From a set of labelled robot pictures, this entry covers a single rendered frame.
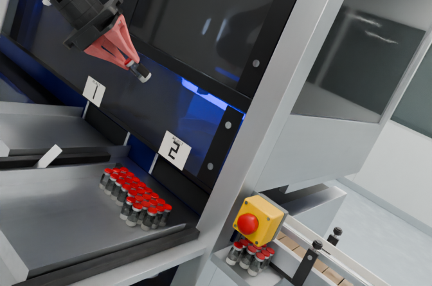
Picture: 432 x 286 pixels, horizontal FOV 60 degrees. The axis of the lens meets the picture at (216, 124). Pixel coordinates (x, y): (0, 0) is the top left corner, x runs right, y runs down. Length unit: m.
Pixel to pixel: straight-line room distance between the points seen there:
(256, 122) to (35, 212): 0.45
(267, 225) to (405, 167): 4.63
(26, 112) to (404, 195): 4.78
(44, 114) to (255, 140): 0.70
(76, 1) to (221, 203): 0.48
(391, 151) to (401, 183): 0.42
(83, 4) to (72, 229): 0.40
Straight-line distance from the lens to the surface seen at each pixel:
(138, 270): 0.73
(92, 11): 0.61
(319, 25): 0.74
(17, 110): 1.19
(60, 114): 1.26
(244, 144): 0.77
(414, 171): 5.33
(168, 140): 0.90
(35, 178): 0.87
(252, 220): 0.75
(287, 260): 0.89
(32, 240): 0.72
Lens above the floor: 1.32
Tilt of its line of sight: 14 degrees down
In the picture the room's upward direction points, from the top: 23 degrees clockwise
